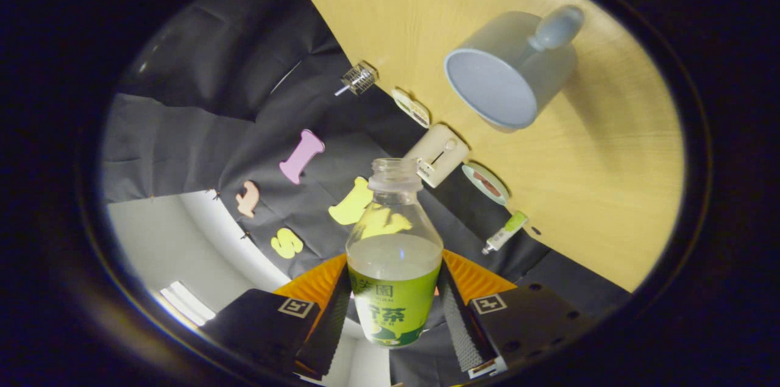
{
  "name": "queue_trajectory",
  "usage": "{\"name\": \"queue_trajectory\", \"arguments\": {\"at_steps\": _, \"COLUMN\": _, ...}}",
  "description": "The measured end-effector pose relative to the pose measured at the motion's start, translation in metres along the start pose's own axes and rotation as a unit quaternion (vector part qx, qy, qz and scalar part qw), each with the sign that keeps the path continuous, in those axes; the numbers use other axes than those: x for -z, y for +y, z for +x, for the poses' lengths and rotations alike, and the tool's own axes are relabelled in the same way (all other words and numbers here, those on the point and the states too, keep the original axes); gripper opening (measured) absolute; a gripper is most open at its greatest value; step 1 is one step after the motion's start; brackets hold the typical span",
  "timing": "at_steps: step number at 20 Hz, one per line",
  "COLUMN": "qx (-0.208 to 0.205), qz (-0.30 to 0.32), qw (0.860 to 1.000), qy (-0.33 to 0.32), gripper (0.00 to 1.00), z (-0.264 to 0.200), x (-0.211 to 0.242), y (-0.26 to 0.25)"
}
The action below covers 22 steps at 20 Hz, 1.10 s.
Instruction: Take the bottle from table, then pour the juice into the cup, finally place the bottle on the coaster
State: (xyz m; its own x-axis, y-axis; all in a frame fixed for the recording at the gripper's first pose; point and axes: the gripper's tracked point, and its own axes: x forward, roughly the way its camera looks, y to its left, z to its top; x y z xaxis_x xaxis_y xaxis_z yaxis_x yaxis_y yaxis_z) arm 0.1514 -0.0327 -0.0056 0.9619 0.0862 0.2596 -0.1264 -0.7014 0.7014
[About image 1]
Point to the brown bread slice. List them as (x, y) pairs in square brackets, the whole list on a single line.
[(481, 178), (494, 189)]

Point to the wooden table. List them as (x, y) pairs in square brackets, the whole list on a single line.
[(609, 192)]

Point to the small white green bottle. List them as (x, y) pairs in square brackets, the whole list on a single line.
[(503, 236)]

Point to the white toaster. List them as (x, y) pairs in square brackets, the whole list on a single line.
[(442, 152)]

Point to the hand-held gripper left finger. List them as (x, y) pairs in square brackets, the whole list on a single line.
[(329, 332)]

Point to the pale green plate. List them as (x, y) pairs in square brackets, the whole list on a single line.
[(472, 167)]

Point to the ceiling light panel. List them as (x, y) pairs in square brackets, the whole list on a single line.
[(186, 305)]

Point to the white divided snack tray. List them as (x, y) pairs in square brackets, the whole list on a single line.
[(411, 108)]

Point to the clear juice bottle green label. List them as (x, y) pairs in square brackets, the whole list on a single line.
[(393, 314)]

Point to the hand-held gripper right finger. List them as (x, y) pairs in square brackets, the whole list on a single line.
[(463, 332)]

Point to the white straw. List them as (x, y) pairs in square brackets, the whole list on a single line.
[(341, 91)]

